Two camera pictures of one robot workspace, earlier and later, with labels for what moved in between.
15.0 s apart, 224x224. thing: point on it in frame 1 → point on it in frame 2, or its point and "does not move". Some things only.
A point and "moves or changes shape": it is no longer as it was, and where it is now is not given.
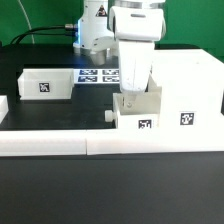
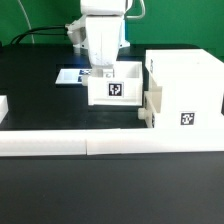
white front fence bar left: [30, 143] does not move
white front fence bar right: [155, 141] does not move
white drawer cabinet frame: [191, 85] does not move
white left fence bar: [4, 107] does not move
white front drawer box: [136, 110] moves or changes shape
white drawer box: [46, 84] → [124, 88]
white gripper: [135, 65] → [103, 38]
